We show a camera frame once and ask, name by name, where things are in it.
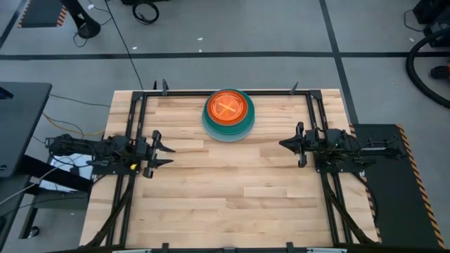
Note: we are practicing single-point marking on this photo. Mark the black desk support frame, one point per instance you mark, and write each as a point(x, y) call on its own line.
point(52, 173)

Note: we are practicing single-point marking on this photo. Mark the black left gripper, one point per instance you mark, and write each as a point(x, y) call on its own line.
point(145, 151)

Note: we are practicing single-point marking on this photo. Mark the white paper sheet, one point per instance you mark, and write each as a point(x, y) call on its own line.
point(67, 163)

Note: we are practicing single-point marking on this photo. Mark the black equipment case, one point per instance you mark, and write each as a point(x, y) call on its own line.
point(436, 14)

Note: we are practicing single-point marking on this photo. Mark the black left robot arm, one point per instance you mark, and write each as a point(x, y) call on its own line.
point(77, 145)

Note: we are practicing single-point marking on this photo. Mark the black stand base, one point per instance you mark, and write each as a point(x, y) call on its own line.
point(88, 30)

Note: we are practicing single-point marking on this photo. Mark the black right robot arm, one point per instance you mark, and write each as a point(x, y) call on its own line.
point(351, 144)

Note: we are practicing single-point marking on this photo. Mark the small yellow tag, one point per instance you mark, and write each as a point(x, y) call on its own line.
point(133, 167)

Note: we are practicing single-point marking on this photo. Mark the black hazard-striped floor mat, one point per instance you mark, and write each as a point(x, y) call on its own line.
point(38, 12)
point(397, 196)

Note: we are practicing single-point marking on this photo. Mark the black desk top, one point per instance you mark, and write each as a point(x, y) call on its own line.
point(21, 123)

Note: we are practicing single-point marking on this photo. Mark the black table clamp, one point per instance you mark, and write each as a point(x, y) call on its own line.
point(164, 87)
point(294, 88)

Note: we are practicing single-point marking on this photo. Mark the teal plastic plate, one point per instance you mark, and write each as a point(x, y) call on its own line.
point(251, 112)

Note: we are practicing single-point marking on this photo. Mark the black and orange tool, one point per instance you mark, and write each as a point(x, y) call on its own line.
point(439, 72)

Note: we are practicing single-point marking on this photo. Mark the black aluminium table frame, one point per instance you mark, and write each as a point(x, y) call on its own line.
point(175, 93)

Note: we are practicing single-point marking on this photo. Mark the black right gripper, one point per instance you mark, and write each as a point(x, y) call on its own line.
point(308, 144)

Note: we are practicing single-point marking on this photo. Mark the opaque orange plastic plate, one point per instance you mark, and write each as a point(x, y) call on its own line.
point(228, 124)

